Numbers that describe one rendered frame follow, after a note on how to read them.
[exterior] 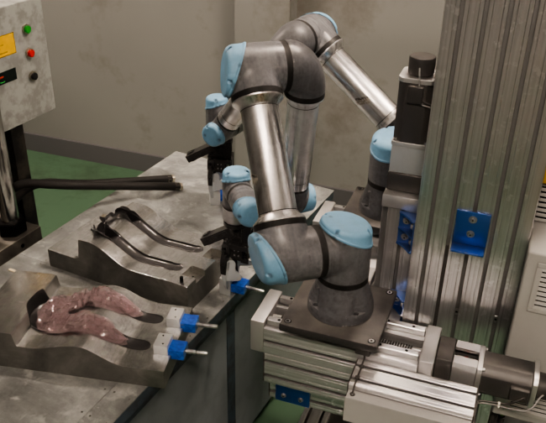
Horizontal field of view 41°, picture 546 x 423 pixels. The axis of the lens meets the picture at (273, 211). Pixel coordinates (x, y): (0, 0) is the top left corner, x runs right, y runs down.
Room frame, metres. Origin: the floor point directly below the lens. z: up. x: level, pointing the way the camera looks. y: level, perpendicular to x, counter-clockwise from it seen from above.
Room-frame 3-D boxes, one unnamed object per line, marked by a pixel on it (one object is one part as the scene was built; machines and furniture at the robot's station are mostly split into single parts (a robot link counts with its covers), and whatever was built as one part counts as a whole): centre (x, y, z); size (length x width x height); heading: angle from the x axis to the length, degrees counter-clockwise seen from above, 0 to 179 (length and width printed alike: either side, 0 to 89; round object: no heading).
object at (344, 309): (1.35, -0.16, 1.09); 0.15 x 0.15 x 0.10
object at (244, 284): (1.72, 0.08, 0.83); 0.13 x 0.05 x 0.05; 69
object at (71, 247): (1.85, 0.40, 0.87); 0.50 x 0.26 x 0.14; 64
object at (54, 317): (1.49, 0.47, 0.90); 0.26 x 0.18 x 0.08; 81
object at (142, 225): (1.83, 0.39, 0.92); 0.35 x 0.16 x 0.09; 64
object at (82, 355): (1.49, 0.48, 0.86); 0.50 x 0.26 x 0.11; 81
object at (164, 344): (1.40, 0.22, 0.86); 0.13 x 0.05 x 0.05; 81
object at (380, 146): (1.82, -0.33, 1.20); 0.13 x 0.12 x 0.14; 150
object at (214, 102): (2.27, 0.19, 1.14); 0.09 x 0.08 x 0.11; 60
